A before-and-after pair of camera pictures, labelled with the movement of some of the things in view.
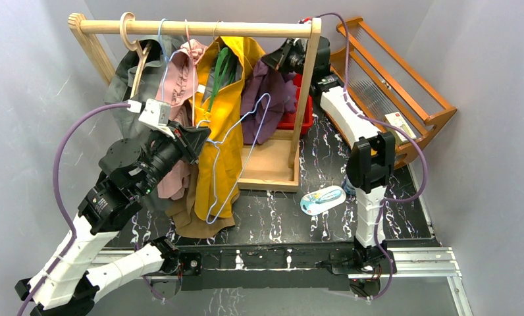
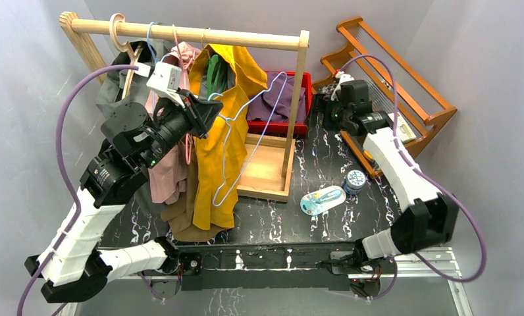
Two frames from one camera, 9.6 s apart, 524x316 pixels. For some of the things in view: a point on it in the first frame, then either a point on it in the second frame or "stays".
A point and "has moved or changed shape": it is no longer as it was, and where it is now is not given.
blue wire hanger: x=168 y=58 to x=147 y=37
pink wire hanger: x=193 y=51 to x=188 y=149
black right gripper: x=278 y=58 to x=321 y=103
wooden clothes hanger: x=132 y=46 to x=114 y=21
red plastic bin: x=288 y=120 to x=278 y=127
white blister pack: x=322 y=200 stays
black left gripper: x=182 y=142 to x=194 y=115
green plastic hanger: x=225 y=73 to x=215 y=81
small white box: x=396 y=119 stays
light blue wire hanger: x=203 y=121 has moved or changed shape
